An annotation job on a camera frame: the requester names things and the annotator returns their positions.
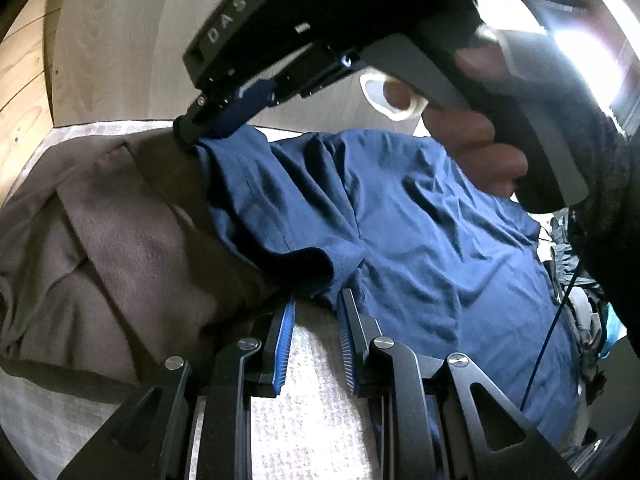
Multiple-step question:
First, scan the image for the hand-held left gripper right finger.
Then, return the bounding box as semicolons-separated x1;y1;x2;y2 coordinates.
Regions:
336;287;578;480

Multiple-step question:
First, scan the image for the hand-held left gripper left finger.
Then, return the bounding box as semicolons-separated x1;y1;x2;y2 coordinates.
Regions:
56;294;297;480

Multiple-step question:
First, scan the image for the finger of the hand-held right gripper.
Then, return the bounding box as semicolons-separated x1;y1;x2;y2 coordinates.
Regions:
172;92;237;154

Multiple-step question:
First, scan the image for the navy blue shirt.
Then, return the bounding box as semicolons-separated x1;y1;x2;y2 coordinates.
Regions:
192;80;581;448

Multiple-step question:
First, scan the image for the pile of dark clothes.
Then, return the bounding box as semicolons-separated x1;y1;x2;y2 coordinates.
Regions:
540;210;631;403

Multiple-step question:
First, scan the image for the person's right hand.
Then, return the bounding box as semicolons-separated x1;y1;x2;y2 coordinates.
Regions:
382;80;529;198

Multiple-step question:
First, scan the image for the beige woven mat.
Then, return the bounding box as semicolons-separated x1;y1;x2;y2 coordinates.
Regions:
0;119;436;480

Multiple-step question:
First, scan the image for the white tape roll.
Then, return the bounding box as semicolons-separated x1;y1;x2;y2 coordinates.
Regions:
360;74;430;122

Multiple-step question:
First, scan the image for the brown garment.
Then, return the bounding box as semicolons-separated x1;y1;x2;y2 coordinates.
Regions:
0;125;321;391

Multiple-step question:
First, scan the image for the light blue garment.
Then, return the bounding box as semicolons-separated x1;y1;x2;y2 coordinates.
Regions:
604;305;627;357

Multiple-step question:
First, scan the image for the thin cable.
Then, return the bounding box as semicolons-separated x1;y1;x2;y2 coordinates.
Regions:
519;230;583;413

